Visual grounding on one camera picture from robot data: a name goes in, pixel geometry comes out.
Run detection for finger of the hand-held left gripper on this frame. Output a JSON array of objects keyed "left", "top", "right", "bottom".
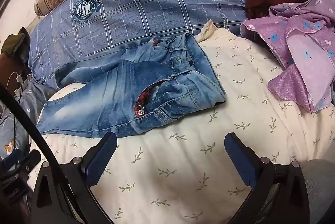
[{"left": 3, "top": 149, "right": 42, "bottom": 172}]

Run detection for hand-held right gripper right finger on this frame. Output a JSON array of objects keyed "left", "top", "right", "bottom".
[{"left": 224, "top": 132, "right": 311, "bottom": 224}]

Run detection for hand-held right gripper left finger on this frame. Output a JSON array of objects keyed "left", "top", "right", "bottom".
[{"left": 34, "top": 132, "right": 118, "bottom": 224}]

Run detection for blue denim pants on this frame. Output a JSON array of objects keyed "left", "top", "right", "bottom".
[{"left": 37, "top": 32, "right": 227, "bottom": 139}]

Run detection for grey star-print quilt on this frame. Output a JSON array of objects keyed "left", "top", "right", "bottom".
[{"left": 0, "top": 75, "right": 57, "bottom": 162}]

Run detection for white leaf-print blanket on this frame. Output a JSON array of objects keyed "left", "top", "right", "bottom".
[{"left": 26, "top": 28, "right": 335, "bottom": 224}]

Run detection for person's grey-blue trouser leg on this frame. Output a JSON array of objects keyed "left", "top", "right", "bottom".
[{"left": 298, "top": 158, "right": 335, "bottom": 224}]

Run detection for brown headboard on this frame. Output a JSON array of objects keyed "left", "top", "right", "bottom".
[{"left": 0, "top": 51, "right": 29, "bottom": 99}]

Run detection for olive green cloth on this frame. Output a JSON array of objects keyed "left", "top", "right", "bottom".
[{"left": 1, "top": 27, "right": 31, "bottom": 62}]

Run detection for purple floral garment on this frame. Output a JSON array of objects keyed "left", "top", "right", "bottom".
[{"left": 240, "top": 0, "right": 335, "bottom": 114}]

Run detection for cream cloth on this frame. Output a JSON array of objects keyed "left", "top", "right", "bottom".
[{"left": 196, "top": 19, "right": 218, "bottom": 42}]

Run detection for blue plaid quilt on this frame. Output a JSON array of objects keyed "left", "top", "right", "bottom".
[{"left": 27, "top": 0, "right": 248, "bottom": 91}]

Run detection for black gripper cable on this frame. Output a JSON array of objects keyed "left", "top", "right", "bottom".
[{"left": 0, "top": 83, "right": 87, "bottom": 224}]

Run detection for white charger cable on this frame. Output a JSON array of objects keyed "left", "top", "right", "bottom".
[{"left": 6, "top": 72, "right": 20, "bottom": 95}]

